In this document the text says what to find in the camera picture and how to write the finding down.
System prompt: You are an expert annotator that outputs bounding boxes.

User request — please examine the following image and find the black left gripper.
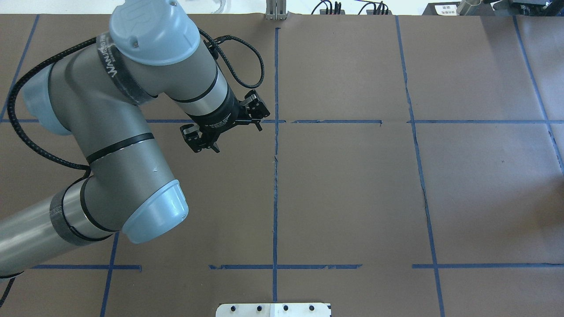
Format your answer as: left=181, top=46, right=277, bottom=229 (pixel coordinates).
left=180, top=89, right=270, bottom=153

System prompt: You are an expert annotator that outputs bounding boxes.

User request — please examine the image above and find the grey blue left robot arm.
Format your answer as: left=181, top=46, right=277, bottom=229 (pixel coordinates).
left=1, top=0, right=270, bottom=281

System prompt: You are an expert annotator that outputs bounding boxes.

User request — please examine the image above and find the white metal base plate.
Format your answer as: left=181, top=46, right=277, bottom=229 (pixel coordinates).
left=215, top=302, right=332, bottom=317

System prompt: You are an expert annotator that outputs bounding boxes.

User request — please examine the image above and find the aluminium frame post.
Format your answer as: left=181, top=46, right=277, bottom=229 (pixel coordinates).
left=265, top=0, right=288, bottom=21

